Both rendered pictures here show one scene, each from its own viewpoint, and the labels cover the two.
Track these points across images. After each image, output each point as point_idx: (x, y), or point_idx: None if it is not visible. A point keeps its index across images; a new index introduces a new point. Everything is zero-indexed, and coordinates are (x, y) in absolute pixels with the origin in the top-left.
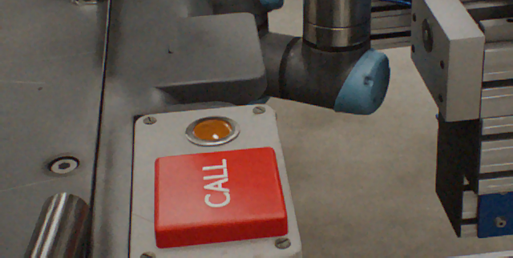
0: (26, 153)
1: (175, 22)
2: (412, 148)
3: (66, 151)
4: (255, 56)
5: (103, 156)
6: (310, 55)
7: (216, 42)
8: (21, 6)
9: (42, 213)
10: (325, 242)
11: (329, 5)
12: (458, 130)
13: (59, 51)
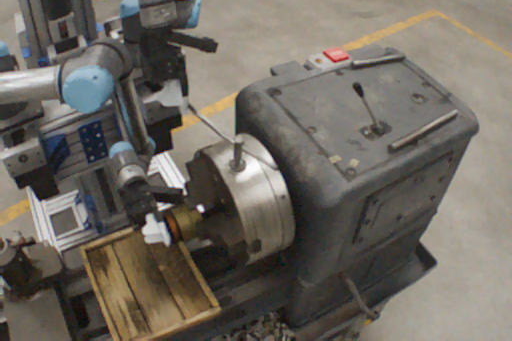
0: (339, 78)
1: (281, 75)
2: None
3: (335, 74)
4: (289, 62)
5: (333, 70)
6: (147, 150)
7: (286, 68)
8: (287, 101)
9: (357, 63)
10: None
11: (145, 129)
12: (165, 123)
13: (304, 87)
